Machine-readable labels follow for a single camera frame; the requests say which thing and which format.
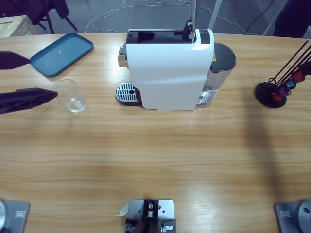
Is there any wooden crate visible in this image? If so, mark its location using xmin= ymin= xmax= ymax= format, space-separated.
xmin=0 ymin=15 xmax=39 ymax=38

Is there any white coffee machine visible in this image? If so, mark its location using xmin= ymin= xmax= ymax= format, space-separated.
xmin=118 ymin=28 xmax=216 ymax=112

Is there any black chair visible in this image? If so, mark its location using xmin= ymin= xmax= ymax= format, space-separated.
xmin=0 ymin=0 xmax=78 ymax=34

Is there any black drip tray metal grille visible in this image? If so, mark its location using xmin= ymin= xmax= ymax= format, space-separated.
xmin=115 ymin=82 xmax=143 ymax=107

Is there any blue plastic tray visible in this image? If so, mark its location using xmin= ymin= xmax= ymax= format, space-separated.
xmin=29 ymin=33 xmax=95 ymax=78

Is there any black floor cable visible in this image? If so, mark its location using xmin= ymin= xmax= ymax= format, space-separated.
xmin=243 ymin=0 xmax=276 ymax=35

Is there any white block with dark post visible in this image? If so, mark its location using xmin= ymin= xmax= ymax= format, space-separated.
xmin=124 ymin=199 xmax=177 ymax=233

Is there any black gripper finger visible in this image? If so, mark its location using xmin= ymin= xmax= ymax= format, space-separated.
xmin=0 ymin=87 xmax=58 ymax=115
xmin=0 ymin=51 xmax=31 ymax=71

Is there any silver machine lever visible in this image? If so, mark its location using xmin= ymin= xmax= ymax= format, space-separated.
xmin=182 ymin=0 xmax=197 ymax=41

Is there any white floor cable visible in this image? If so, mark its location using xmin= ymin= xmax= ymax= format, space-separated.
xmin=85 ymin=0 xmax=246 ymax=34

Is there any white metal frame leg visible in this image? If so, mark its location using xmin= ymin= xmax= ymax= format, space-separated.
xmin=208 ymin=0 xmax=223 ymax=31
xmin=263 ymin=0 xmax=290 ymax=36

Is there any clear drinking glass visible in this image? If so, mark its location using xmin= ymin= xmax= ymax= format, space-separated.
xmin=52 ymin=79 xmax=88 ymax=113

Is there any black capsule holder with rods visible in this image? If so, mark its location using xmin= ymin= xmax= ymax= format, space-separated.
xmin=254 ymin=40 xmax=311 ymax=109

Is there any white paper tag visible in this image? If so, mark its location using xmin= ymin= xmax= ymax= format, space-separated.
xmin=115 ymin=203 xmax=130 ymax=217

